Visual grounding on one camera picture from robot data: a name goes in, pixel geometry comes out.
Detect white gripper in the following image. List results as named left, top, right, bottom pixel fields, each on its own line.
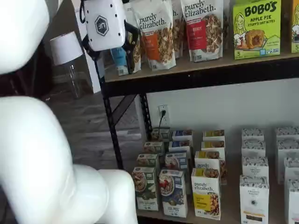
left=81, top=0, right=141, bottom=79

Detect blue flax plus oatmeal box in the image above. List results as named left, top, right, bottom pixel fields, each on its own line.
left=158, top=169, right=189, bottom=218
left=164, top=151, right=194, bottom=173
left=172, top=129, right=193, bottom=142
left=168, top=140, right=193, bottom=154

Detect green apple cinnamon oatmeal box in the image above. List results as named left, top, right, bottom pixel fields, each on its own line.
left=142, top=140, right=164, bottom=156
left=136, top=153, right=160, bottom=171
left=151, top=126, right=171, bottom=142
left=131, top=166, right=160, bottom=212

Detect wooden shelf board with bags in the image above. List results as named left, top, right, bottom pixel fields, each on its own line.
left=104, top=51, right=299, bottom=83

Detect yellow purely elizabeth box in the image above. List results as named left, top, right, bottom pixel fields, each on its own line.
left=194, top=150, right=228, bottom=185
left=191, top=168, right=222, bottom=221
left=201, top=140, right=226, bottom=155
left=202, top=129, right=226, bottom=142

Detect green Bobo's apple pie box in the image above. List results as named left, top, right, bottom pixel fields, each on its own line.
left=232, top=0, right=282, bottom=60

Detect white organic pantry box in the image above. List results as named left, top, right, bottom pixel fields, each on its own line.
left=241, top=156, right=270, bottom=178
left=275, top=126, right=299, bottom=142
left=239, top=175, right=270, bottom=224
left=283, top=157, right=299, bottom=185
left=241, top=140, right=266, bottom=158
left=275, top=140, right=299, bottom=185
left=241, top=128, right=265, bottom=142
left=287, top=179, right=299, bottom=224

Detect wooden shelf board with boxes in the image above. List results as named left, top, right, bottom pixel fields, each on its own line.
left=137, top=129, right=299, bottom=224

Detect blue purely elizabeth granola bag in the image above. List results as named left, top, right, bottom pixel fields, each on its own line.
left=109, top=1, right=142, bottom=77

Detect orange purely elizabeth granola bag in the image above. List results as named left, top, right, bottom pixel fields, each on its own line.
left=130, top=0, right=177, bottom=71

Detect white shade glass lamp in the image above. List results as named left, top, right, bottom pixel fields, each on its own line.
left=49, top=31, right=85, bottom=99

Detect red purely elizabeth granola bag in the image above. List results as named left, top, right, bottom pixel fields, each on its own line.
left=180, top=0, right=224, bottom=63

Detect green yellow snack boxes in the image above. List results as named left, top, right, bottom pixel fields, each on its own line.
left=291, top=0, right=299, bottom=54

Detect black power cord with plug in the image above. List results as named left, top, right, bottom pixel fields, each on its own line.
left=159, top=109, right=167, bottom=129

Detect white wall outlet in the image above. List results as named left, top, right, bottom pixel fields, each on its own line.
left=158, top=105, right=169, bottom=126

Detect black metal shelf frame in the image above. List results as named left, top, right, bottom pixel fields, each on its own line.
left=99, top=53, right=299, bottom=224

